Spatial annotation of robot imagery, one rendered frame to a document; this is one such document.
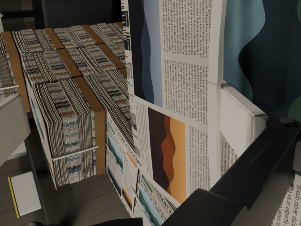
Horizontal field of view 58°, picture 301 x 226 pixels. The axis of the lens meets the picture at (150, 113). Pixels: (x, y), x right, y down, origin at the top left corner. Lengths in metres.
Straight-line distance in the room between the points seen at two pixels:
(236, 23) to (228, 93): 0.04
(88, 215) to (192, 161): 3.72
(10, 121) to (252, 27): 0.15
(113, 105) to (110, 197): 2.95
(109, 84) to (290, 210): 1.15
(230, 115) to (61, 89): 1.12
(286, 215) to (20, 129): 0.17
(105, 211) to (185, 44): 3.82
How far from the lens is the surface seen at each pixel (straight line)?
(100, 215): 3.99
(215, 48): 0.17
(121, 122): 1.05
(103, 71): 1.37
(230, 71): 0.19
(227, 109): 0.16
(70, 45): 1.60
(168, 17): 0.24
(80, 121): 1.10
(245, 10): 0.18
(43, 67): 1.42
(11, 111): 0.19
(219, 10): 0.17
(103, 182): 3.99
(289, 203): 0.18
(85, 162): 1.26
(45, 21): 2.24
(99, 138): 1.18
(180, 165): 0.27
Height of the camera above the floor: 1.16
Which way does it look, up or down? 26 degrees down
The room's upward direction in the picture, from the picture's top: 104 degrees counter-clockwise
